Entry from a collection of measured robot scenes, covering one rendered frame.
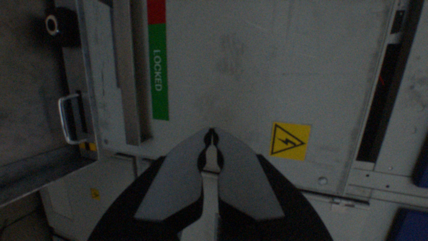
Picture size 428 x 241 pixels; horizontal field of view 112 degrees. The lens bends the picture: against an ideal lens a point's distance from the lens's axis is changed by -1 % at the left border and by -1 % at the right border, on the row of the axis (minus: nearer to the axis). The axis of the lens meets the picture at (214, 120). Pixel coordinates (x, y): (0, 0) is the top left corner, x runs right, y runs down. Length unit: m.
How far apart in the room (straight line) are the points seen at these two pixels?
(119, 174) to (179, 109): 0.56
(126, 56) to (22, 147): 0.27
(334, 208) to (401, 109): 0.30
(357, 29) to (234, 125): 0.19
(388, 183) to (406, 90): 0.24
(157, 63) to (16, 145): 0.30
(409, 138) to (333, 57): 0.38
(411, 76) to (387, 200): 0.33
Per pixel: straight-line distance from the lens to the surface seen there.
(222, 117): 0.25
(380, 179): 0.61
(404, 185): 0.64
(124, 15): 0.29
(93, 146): 0.43
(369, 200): 0.63
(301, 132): 0.25
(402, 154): 0.60
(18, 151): 0.45
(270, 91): 0.24
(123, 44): 0.29
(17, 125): 0.44
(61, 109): 0.41
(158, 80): 0.29
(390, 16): 0.28
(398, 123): 0.57
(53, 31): 0.42
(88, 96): 0.40
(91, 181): 0.96
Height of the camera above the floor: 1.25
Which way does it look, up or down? 15 degrees down
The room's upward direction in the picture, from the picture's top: 96 degrees clockwise
